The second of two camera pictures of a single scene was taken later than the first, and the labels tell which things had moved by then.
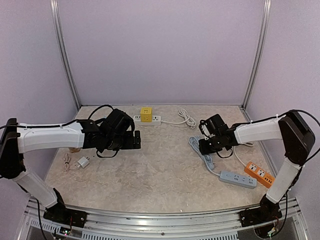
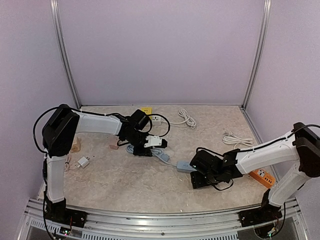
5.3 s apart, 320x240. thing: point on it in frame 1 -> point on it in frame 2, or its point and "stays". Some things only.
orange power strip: x=259 y=174 stays
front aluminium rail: x=113 y=225 stays
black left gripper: x=130 y=144 -> x=137 y=152
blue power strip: x=229 y=177 -> x=181 y=166
